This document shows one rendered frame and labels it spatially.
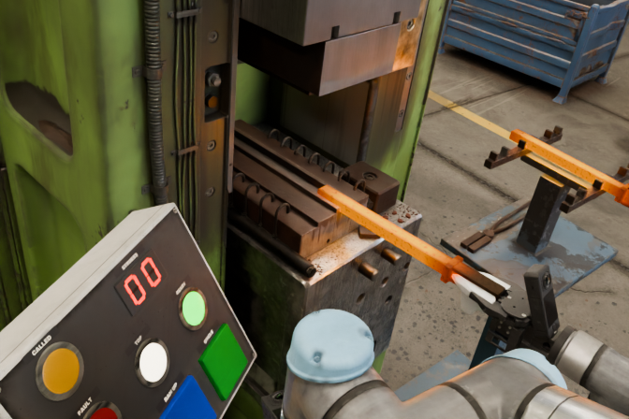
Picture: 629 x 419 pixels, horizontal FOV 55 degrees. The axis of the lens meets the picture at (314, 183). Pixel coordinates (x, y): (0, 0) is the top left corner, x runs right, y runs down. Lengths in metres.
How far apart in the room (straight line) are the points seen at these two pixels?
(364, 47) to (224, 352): 0.54
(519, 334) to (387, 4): 0.59
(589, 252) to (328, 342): 1.30
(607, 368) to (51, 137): 0.99
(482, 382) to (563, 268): 1.12
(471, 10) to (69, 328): 4.56
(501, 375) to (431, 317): 1.91
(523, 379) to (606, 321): 2.25
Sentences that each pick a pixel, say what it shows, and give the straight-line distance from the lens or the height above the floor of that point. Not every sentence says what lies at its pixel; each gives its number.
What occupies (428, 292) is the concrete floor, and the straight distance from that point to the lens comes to 2.60.
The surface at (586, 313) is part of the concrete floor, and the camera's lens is 2.81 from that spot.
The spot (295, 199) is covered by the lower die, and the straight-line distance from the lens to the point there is 1.23.
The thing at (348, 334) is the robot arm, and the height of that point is 1.29.
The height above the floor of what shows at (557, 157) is 1.01.
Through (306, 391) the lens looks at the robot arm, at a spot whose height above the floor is 1.25.
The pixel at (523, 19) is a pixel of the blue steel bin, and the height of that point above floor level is 0.48.
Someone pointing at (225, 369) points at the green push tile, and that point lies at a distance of 0.88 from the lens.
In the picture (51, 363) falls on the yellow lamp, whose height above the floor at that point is 1.18.
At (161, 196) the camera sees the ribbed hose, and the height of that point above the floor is 1.10.
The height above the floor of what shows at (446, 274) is 1.00.
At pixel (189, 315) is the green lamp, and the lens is 0.83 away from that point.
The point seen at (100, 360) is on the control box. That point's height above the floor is 1.14.
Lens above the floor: 1.68
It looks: 33 degrees down
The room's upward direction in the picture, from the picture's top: 7 degrees clockwise
